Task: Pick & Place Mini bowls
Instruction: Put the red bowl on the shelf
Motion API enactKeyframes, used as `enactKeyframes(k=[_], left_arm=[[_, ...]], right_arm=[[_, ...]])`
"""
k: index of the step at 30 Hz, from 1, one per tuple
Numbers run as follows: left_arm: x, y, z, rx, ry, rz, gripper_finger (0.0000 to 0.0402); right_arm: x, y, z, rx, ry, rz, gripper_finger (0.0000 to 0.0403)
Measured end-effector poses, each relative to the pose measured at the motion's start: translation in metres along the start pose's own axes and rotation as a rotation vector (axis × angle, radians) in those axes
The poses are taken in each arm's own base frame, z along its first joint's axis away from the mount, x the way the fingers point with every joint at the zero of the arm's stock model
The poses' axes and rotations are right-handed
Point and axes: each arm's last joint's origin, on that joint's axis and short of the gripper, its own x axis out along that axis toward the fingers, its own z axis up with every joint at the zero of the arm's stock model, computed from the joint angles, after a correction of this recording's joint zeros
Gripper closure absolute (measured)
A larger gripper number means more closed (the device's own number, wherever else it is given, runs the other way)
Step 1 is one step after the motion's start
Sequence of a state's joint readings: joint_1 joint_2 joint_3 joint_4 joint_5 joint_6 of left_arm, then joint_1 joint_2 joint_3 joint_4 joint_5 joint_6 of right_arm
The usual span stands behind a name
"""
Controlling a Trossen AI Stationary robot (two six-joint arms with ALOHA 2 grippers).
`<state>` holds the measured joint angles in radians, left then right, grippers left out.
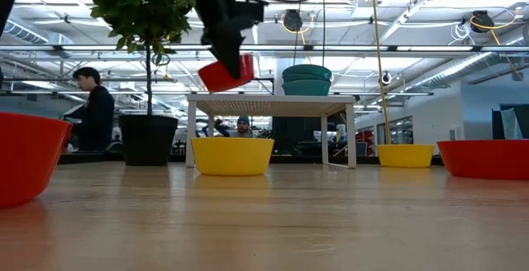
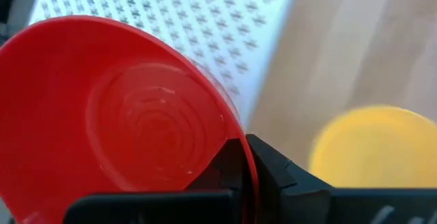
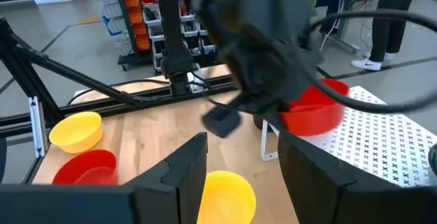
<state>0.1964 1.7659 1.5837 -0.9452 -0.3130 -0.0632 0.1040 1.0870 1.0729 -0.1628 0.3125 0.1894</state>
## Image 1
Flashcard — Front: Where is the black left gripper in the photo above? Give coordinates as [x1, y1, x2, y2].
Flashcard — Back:
[188, 0, 245, 80]

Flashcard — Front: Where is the red plastic mini bowl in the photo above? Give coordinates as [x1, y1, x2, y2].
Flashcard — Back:
[0, 112, 74, 209]
[436, 139, 529, 181]
[198, 54, 255, 94]

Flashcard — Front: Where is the teal bowl patterned inside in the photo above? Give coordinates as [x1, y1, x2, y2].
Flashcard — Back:
[282, 74, 333, 84]
[282, 79, 331, 97]
[282, 64, 333, 78]

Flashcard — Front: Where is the yellow plastic mini bowl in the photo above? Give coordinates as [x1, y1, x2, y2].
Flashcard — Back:
[376, 144, 436, 169]
[190, 137, 275, 177]

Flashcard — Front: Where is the white perforated metal shelf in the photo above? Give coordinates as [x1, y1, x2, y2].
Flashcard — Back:
[184, 93, 357, 169]

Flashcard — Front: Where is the person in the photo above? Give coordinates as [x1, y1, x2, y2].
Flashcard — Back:
[214, 116, 257, 139]
[61, 66, 116, 153]

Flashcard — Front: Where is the green leafy plant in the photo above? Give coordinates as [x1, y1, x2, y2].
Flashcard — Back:
[81, 0, 196, 117]

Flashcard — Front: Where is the black plant pot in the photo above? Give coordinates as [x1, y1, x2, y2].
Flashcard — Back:
[118, 114, 179, 167]

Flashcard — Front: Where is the dark partition panel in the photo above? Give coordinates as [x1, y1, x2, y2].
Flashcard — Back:
[491, 104, 529, 140]

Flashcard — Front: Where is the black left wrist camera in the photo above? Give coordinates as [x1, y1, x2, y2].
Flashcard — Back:
[237, 1, 265, 31]

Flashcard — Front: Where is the black hanging cable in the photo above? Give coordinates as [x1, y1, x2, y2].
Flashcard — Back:
[321, 0, 326, 68]

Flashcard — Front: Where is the ceiling light rail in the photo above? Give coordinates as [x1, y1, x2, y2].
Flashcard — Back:
[0, 43, 529, 54]

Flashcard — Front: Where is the yellow hanging cable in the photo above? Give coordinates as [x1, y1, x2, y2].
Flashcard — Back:
[370, 0, 392, 145]

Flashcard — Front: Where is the silver ventilation duct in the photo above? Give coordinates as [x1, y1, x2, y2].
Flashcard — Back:
[412, 26, 529, 94]

